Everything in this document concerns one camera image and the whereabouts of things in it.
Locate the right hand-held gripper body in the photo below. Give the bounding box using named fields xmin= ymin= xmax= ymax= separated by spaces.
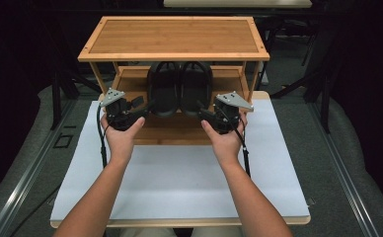
xmin=208 ymin=91 xmax=255 ymax=135

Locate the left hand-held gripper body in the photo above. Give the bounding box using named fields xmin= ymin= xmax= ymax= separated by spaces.
xmin=99 ymin=87 xmax=138 ymax=132

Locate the black slipper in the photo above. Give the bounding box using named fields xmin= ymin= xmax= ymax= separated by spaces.
xmin=146 ymin=60 xmax=182 ymax=119
xmin=179 ymin=60 xmax=214 ymax=119

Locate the wooden three-tier shoe rack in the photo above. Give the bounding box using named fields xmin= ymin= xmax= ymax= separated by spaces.
xmin=77 ymin=15 xmax=271 ymax=146

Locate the person's right hand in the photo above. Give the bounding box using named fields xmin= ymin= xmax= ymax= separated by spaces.
xmin=200 ymin=110 xmax=249 ymax=166

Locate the person's left hand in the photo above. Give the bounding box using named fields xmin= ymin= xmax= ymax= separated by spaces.
xmin=100 ymin=114 xmax=146 ymax=166

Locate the black metal stand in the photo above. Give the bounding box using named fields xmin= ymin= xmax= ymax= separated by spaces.
xmin=49 ymin=19 xmax=103 ymax=131
xmin=270 ymin=33 xmax=334 ymax=134

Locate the white table mat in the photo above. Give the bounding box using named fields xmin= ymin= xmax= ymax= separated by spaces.
xmin=50 ymin=98 xmax=311 ymax=222

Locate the person's right leg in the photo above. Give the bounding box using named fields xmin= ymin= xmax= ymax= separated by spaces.
xmin=191 ymin=226 xmax=247 ymax=237

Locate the person's leg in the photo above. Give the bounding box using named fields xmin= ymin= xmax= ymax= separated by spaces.
xmin=118 ymin=227 xmax=175 ymax=237
xmin=191 ymin=226 xmax=247 ymax=237

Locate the person's left leg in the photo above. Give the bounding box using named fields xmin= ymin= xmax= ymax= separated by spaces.
xmin=118 ymin=227 xmax=175 ymax=237

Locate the left hand-held gripper black cable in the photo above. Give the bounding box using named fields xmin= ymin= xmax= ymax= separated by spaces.
xmin=96 ymin=104 xmax=111 ymax=170

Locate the hand-held gripper black cable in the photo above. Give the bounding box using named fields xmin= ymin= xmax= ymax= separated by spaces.
xmin=216 ymin=106 xmax=252 ymax=179
xmin=96 ymin=104 xmax=111 ymax=170

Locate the right hand-held gripper black cable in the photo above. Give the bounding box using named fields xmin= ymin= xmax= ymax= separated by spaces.
xmin=216 ymin=106 xmax=252 ymax=179

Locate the black floor socket frame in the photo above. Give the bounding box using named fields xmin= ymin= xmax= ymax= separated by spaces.
xmin=52 ymin=132 xmax=75 ymax=149

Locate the metal floor rail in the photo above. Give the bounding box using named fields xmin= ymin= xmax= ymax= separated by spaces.
xmin=306 ymin=98 xmax=382 ymax=237
xmin=0 ymin=98 xmax=79 ymax=237

